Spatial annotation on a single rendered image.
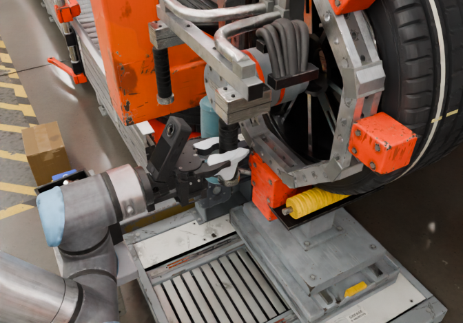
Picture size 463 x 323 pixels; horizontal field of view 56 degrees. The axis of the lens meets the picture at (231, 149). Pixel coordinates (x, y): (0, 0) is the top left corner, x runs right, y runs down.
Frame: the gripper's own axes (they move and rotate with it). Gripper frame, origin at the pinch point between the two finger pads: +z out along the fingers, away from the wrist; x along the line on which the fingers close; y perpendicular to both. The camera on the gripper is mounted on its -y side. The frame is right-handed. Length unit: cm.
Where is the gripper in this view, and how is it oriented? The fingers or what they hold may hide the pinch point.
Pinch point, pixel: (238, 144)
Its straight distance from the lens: 82.8
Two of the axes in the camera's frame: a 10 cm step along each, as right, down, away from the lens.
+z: 8.8, -3.0, 3.8
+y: 0.0, 7.8, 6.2
